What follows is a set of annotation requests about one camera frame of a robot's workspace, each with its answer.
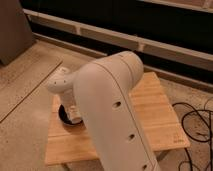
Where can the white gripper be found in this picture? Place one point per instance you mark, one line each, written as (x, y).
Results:
(68, 102)

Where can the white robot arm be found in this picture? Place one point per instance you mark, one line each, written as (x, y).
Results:
(97, 94)

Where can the black ceramic bowl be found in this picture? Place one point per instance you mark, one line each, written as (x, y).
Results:
(64, 117)

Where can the wooden board table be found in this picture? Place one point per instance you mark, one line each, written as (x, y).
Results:
(66, 144)

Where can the dark cabinet corner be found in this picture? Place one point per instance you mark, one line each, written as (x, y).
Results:
(15, 33)

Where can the white wall rail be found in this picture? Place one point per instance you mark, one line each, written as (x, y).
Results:
(166, 51)

